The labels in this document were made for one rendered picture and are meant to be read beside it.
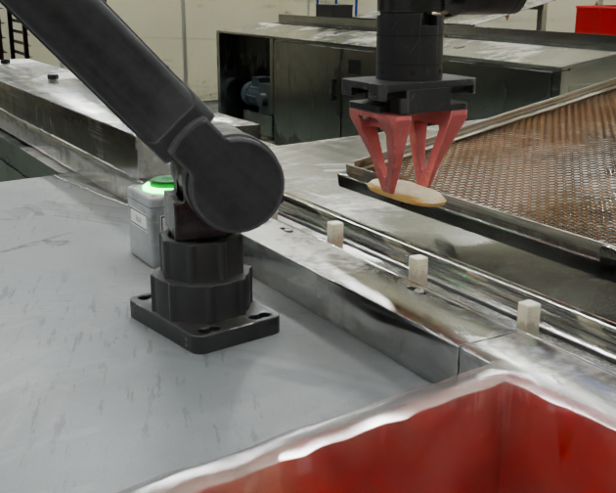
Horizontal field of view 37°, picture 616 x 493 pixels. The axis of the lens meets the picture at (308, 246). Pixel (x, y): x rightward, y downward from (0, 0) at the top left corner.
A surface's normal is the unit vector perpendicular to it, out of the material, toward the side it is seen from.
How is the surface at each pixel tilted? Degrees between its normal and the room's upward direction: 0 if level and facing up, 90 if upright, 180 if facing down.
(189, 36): 90
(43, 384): 0
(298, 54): 90
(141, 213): 90
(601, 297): 0
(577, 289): 0
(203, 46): 90
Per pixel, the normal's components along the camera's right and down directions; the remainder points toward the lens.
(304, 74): -0.86, 0.14
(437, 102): 0.51, 0.24
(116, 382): 0.00, -0.96
